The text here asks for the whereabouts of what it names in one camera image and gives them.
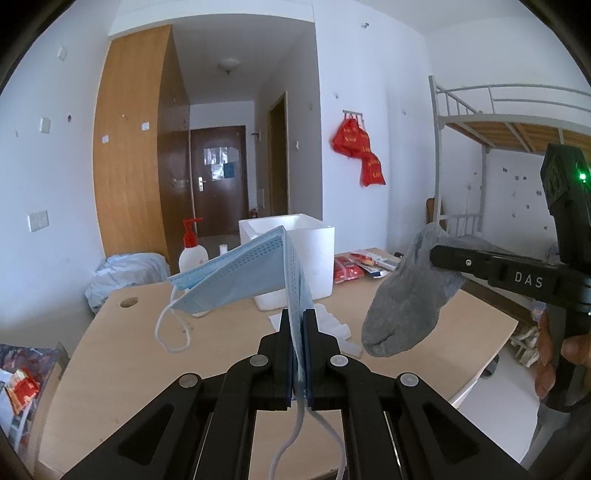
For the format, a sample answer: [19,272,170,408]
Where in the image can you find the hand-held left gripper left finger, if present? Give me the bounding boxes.
[60,308,296,480]

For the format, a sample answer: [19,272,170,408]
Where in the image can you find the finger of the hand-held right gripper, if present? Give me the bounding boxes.
[429,244,561,291]

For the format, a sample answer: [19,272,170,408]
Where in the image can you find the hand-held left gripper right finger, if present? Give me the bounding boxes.
[302,308,532,480]

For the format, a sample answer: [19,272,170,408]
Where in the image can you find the white tissue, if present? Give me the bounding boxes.
[269,302,363,356]

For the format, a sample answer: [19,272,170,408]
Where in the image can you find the grey sock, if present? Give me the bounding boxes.
[360,223,497,358]

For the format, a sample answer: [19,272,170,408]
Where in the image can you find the blue face mask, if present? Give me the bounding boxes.
[154,225,347,480]

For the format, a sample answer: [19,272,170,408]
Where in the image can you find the white foam box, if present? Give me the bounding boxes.
[239,213,334,311]

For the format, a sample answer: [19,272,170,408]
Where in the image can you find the person's right hand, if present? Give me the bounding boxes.
[534,310,591,401]

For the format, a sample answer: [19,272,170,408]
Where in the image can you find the brown wooden plank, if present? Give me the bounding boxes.
[426,198,448,229]

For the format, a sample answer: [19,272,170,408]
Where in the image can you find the white remote control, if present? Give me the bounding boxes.
[367,254,402,279]

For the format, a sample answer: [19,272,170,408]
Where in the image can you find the pale crumpled bundle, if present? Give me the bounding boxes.
[510,323,541,367]

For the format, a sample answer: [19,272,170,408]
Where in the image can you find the metal bunk bed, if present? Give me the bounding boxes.
[428,75,591,268]

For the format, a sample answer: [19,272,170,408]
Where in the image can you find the white lotion pump bottle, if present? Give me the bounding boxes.
[178,218,211,273]

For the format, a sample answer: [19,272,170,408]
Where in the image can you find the red shopping bag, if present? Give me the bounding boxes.
[331,117,372,158]
[360,154,386,186]

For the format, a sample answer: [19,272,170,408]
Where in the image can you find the dark brown entry door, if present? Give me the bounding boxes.
[189,126,250,238]

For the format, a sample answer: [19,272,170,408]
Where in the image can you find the pale blue bedding bundle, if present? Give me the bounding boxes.
[85,251,171,315]

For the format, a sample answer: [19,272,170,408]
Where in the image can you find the brown side door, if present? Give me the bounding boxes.
[269,91,291,217]

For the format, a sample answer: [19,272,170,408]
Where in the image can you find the printed blanket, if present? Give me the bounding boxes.
[0,342,70,453]

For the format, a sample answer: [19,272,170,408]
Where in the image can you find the wooden wardrobe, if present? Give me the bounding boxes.
[92,24,191,273]

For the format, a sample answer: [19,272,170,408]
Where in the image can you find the red foil packet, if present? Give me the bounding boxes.
[4,369,38,414]

